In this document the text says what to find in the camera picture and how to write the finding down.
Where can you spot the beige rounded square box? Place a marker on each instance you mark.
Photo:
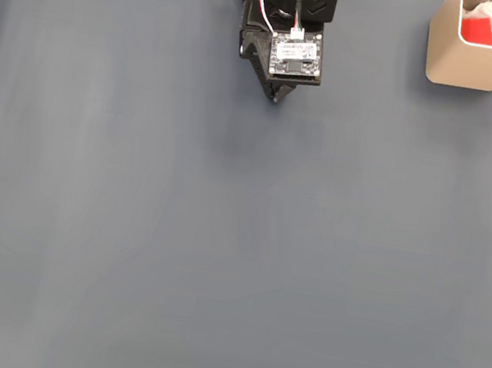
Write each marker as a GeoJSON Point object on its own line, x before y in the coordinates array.
{"type": "Point", "coordinates": [473, 66]}

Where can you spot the red cube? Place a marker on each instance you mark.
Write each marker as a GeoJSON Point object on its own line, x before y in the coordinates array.
{"type": "Point", "coordinates": [477, 31]}

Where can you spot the camera board on black mount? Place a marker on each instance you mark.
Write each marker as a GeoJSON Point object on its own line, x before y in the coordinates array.
{"type": "Point", "coordinates": [295, 57]}

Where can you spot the blue-grey table mat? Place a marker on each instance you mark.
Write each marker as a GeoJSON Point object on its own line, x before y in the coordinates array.
{"type": "Point", "coordinates": [126, 221]}

